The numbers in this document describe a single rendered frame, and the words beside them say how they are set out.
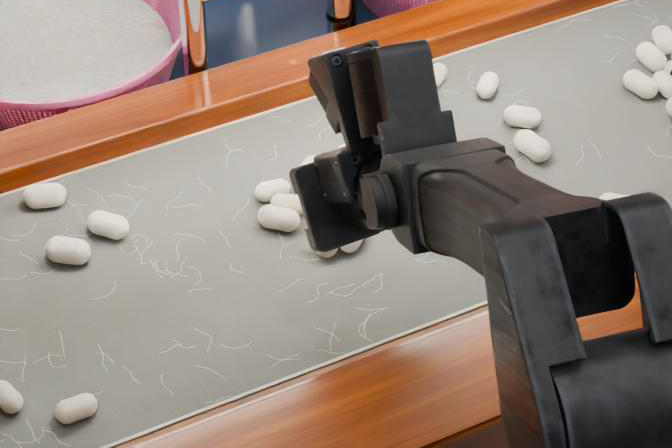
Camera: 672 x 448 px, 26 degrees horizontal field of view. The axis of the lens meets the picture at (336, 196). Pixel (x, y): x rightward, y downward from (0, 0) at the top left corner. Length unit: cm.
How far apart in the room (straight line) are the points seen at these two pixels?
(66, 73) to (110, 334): 35
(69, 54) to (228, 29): 20
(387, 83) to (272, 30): 62
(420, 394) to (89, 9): 62
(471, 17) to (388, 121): 49
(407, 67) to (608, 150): 41
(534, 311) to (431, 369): 42
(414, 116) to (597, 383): 32
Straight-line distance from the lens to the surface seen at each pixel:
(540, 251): 69
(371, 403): 108
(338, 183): 103
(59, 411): 111
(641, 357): 70
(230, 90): 134
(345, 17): 141
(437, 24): 142
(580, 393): 69
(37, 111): 136
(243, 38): 155
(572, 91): 139
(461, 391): 109
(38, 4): 152
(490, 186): 80
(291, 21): 157
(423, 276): 120
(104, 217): 123
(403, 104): 95
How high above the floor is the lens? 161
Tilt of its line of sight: 43 degrees down
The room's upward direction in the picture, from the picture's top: straight up
